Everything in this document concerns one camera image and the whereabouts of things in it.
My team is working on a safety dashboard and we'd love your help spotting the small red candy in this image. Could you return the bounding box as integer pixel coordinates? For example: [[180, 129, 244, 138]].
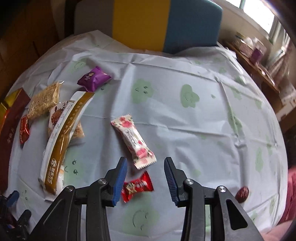
[[121, 171, 154, 203]]

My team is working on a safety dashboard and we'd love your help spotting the floral white candy bar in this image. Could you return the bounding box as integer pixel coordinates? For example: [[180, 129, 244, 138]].
[[111, 114, 157, 170]]

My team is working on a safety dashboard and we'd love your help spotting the long brown white snack pack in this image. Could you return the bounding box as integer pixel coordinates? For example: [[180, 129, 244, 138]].
[[39, 91, 94, 201]]

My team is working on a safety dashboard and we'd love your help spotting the red snack bar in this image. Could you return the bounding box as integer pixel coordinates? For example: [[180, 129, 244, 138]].
[[20, 115, 30, 144]]

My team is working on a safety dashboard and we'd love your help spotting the golden crumb cake pack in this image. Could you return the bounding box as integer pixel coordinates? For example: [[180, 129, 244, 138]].
[[47, 101, 85, 142]]

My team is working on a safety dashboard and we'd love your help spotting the purple candy wrapper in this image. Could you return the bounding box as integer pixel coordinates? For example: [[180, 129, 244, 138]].
[[77, 66, 111, 92]]

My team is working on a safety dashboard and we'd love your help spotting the red date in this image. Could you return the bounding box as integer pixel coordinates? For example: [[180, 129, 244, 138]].
[[235, 186, 249, 203]]

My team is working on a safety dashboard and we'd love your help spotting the white green-print tablecloth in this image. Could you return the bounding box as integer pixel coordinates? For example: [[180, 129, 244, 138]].
[[12, 31, 287, 240]]

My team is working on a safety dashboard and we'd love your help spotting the gold tin box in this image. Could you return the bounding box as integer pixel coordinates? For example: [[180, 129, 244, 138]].
[[0, 88, 30, 193]]

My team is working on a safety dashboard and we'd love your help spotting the rice cracker block pack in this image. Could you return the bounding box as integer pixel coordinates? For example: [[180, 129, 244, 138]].
[[27, 81, 63, 121]]

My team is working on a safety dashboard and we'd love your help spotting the wooden side shelf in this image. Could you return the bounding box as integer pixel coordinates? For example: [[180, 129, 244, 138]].
[[223, 38, 295, 121]]

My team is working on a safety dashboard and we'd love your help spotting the grey yellow blue chair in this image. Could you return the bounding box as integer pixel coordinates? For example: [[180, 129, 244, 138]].
[[64, 1, 223, 54]]

